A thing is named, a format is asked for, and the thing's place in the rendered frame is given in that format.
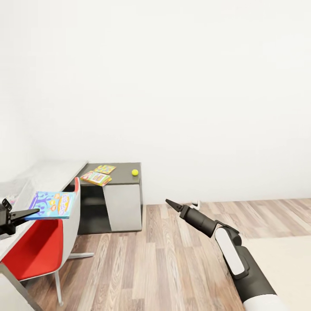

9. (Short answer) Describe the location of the board game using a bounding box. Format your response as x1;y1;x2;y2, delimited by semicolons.
81;171;112;187
4;193;21;206
25;191;75;221

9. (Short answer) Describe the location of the toy box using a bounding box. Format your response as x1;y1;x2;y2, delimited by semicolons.
0;178;33;240

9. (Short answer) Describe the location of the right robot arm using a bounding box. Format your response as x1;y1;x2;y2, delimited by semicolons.
165;199;287;311

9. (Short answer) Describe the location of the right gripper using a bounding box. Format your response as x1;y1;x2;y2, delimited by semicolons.
165;199;206;231

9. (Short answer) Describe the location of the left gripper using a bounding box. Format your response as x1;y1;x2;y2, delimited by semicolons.
0;208;40;236

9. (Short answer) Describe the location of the jigsaw puzzle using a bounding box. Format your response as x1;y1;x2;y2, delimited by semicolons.
94;165;116;175

